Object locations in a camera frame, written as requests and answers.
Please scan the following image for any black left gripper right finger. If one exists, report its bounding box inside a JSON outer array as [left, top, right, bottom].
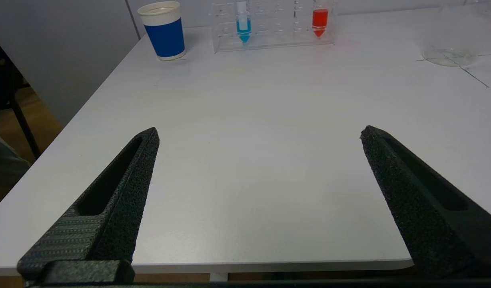
[[360, 126, 491, 279]]

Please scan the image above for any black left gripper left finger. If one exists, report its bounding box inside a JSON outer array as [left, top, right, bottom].
[[17, 127, 160, 286]]

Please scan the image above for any clear glass beaker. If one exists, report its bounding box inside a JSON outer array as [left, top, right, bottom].
[[421, 0, 491, 67]]

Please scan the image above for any test tube with red pigment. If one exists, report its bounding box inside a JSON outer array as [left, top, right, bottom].
[[312, 0, 329, 38]]

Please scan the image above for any clear acrylic test tube rack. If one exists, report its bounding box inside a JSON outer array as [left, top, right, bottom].
[[209, 0, 336, 53]]

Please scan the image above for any test tube with blue pigment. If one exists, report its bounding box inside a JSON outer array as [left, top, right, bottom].
[[236, 0, 252, 44]]

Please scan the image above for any grey fabric object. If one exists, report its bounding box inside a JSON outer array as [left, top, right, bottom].
[[0, 128, 31, 212]]

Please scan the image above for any black wheeled stand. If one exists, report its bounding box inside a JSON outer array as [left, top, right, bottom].
[[0, 34, 42, 160]]

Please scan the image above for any blue white paper cup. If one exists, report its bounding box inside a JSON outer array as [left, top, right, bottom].
[[138, 1, 186, 61]]

